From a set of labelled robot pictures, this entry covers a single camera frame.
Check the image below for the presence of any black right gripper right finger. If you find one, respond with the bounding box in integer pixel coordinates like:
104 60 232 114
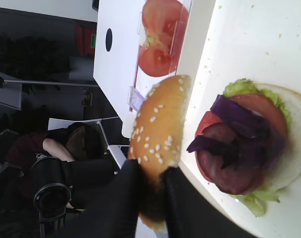
164 168 254 238

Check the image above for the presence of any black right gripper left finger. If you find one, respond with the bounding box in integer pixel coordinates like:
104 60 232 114
49 160 140 238

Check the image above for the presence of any sesame top bun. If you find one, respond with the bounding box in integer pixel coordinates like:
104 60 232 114
128 75 192 233

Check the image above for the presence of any lettuce leaf on burger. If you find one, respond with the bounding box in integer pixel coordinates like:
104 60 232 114
223 79 292 217

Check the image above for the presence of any tomato slice on burger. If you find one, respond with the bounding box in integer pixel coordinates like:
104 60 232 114
187 94 287 186

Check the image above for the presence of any upright tomato slice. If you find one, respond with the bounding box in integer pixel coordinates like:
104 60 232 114
139 0 182 77

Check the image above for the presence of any sausage slice on burger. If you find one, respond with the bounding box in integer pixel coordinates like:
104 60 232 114
196 122 265 195

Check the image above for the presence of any seated person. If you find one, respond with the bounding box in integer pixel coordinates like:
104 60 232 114
5 122 116 209

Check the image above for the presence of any upper left clear holder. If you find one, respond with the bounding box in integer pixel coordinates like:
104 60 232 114
127 11 145 113

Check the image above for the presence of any white metal tray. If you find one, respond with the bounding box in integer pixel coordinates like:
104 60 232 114
178 0 301 238

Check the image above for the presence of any black camera lens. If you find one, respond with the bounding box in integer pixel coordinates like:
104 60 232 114
31 157 71 217

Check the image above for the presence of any left clear divider rail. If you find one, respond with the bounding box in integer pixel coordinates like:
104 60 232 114
168 0 192 74

